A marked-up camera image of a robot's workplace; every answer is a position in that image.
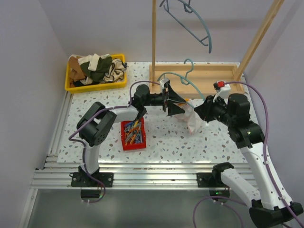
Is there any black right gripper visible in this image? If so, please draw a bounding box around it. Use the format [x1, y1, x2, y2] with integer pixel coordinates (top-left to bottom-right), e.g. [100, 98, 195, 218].
[194, 94, 236, 127]

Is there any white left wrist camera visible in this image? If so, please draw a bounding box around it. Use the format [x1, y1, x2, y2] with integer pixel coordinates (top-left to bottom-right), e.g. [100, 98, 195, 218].
[159, 78, 170, 89]

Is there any pile of coloured clothespins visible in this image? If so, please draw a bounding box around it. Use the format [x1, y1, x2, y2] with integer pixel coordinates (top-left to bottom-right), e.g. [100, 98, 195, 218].
[123, 120, 143, 145]

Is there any orange clothespin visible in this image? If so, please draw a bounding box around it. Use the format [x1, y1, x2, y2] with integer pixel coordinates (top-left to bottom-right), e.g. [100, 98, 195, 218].
[178, 98, 190, 106]

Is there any yellow plastic laundry tray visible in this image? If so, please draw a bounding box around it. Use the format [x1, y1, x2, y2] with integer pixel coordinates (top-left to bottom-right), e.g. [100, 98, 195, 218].
[65, 54, 127, 94]

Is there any wooden hanger rack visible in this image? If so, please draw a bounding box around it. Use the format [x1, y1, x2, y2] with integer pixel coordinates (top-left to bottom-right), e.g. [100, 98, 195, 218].
[149, 0, 284, 99]

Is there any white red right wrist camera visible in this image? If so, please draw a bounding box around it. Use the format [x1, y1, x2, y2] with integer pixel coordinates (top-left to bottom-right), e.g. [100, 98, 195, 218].
[213, 81, 231, 102]

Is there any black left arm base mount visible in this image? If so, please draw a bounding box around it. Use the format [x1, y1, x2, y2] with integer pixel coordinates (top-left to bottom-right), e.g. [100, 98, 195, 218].
[69, 166, 114, 188]

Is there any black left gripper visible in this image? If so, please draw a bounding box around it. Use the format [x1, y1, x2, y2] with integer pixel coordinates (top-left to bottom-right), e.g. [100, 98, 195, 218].
[142, 84, 185, 116]

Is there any teal clothes hanger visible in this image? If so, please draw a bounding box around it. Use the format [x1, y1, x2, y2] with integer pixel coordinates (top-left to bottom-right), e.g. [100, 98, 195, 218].
[157, 58, 206, 101]

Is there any aluminium rail frame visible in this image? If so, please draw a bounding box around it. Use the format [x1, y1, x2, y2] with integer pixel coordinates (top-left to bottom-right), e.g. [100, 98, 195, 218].
[31, 91, 256, 190]

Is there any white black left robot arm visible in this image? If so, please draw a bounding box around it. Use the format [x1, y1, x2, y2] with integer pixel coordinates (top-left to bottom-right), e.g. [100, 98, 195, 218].
[75, 82, 186, 187]

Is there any pile of mixed clothes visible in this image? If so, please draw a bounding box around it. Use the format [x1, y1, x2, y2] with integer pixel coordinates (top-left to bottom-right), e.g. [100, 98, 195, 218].
[68, 54, 127, 87]

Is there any white pink-trimmed underwear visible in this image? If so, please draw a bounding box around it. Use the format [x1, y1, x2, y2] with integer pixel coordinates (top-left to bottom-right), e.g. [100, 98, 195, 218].
[174, 99, 203, 135]

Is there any grey-blue clothes hanger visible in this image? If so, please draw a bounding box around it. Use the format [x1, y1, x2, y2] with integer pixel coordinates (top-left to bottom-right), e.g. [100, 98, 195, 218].
[159, 0, 213, 54]

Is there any red plastic bin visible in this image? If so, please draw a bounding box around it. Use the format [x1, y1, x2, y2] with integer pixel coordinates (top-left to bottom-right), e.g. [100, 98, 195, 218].
[120, 117, 147, 151]

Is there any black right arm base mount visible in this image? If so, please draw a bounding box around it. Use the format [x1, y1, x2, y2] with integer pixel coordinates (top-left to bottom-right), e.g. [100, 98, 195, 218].
[196, 162, 234, 188]

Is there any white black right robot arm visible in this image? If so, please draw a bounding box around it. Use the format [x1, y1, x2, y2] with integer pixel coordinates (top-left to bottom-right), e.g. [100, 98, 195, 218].
[194, 94, 304, 228]

